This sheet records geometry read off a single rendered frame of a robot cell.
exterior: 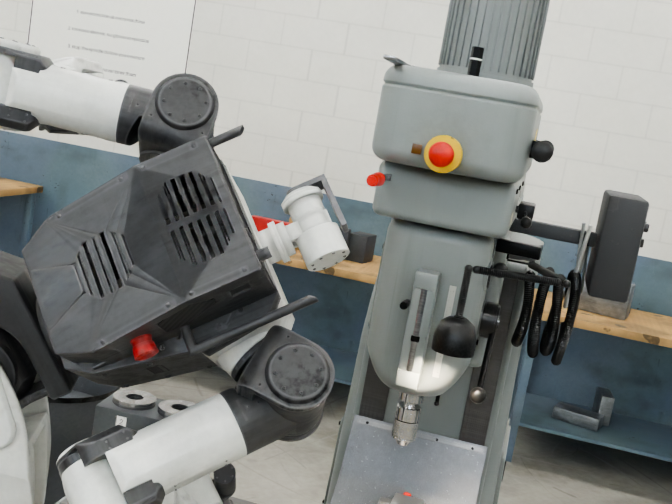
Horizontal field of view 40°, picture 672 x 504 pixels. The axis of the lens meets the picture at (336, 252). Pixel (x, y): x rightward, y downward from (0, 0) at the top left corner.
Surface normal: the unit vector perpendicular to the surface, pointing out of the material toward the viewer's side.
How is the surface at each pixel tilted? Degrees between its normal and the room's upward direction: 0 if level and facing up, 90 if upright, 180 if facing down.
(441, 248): 90
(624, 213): 90
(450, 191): 90
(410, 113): 90
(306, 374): 52
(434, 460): 63
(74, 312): 75
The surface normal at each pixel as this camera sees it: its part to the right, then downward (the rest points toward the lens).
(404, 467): -0.14, -0.32
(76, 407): 0.51, 0.29
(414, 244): -0.23, 0.12
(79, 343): -0.33, -0.18
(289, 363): 0.12, -0.47
